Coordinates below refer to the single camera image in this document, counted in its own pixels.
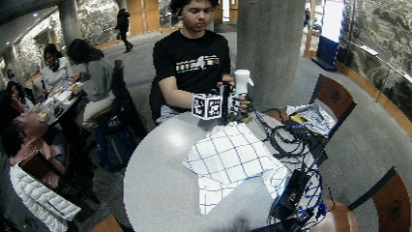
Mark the wooden chair with dark frame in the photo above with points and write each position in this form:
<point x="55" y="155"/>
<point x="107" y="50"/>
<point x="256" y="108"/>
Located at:
<point x="335" y="96"/>
<point x="388" y="201"/>

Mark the blue bag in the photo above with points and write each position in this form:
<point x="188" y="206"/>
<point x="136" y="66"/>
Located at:
<point x="113" y="146"/>

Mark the the person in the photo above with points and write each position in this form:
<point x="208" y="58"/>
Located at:
<point x="193" y="45"/>

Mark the cluttered dark side table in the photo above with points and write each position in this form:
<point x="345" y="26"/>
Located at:
<point x="57" y="103"/>

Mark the metal wall handrail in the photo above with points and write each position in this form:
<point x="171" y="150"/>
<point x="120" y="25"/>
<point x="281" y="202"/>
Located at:
<point x="380" y="56"/>

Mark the round wooden chair seat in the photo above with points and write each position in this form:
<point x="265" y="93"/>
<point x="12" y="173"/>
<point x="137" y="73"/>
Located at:
<point x="339" y="217"/>

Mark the white cube with black markers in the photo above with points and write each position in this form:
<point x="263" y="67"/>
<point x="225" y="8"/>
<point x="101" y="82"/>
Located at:
<point x="207" y="106"/>

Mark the crumpled silver foil bag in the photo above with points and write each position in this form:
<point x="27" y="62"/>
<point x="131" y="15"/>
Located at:
<point x="315" y="117"/>

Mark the wooden chair corner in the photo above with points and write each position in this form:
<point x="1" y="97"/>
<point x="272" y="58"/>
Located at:
<point x="107" y="225"/>

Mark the white quilted jacket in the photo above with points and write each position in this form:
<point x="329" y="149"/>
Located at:
<point x="39" y="199"/>

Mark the white cloth with blue checks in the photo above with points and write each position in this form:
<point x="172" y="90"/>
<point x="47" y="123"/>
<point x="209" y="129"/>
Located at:
<point x="232" y="154"/>

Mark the blue and white banner stand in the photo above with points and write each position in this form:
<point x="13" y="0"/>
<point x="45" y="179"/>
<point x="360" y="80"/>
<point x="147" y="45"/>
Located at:
<point x="329" y="32"/>

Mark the white spray bottle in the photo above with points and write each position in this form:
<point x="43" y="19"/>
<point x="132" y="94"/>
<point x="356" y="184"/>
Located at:
<point x="241" y="79"/>

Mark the black jacket on chair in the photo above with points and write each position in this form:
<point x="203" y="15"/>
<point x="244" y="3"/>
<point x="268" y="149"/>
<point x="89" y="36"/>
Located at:
<point x="127" y="106"/>

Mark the slim grey concrete pillar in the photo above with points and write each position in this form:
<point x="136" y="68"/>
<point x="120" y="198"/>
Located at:
<point x="69" y="21"/>

